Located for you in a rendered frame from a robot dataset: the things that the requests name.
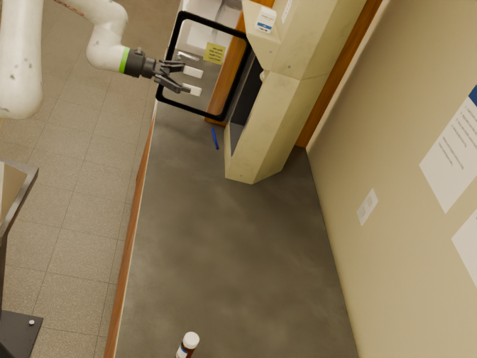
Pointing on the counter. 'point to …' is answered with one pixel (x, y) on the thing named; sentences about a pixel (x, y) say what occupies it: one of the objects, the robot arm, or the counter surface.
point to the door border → (236, 72)
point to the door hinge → (240, 87)
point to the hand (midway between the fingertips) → (198, 82)
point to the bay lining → (248, 94)
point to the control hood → (260, 45)
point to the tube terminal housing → (290, 84)
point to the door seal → (236, 76)
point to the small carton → (265, 20)
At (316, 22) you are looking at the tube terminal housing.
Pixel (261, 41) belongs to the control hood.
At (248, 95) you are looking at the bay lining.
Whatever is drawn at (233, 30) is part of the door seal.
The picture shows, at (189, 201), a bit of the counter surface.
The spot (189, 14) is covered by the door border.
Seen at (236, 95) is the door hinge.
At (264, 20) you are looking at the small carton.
